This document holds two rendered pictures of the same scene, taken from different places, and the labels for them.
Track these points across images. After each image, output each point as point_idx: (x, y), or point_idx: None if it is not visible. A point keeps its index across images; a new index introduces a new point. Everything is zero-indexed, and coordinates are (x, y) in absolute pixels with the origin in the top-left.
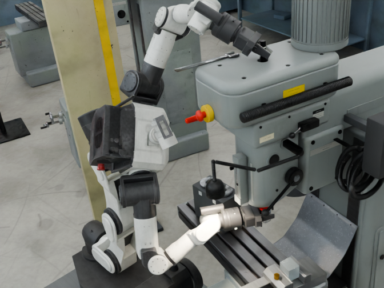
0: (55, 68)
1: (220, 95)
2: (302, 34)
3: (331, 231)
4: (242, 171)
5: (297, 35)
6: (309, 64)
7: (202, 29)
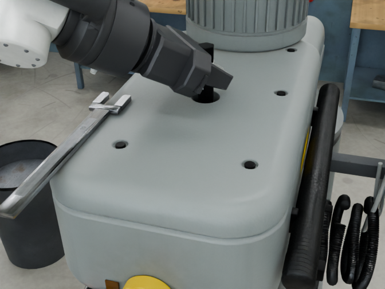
0: None
1: (222, 244)
2: (246, 14)
3: None
4: None
5: (228, 19)
6: (309, 79)
7: (44, 47)
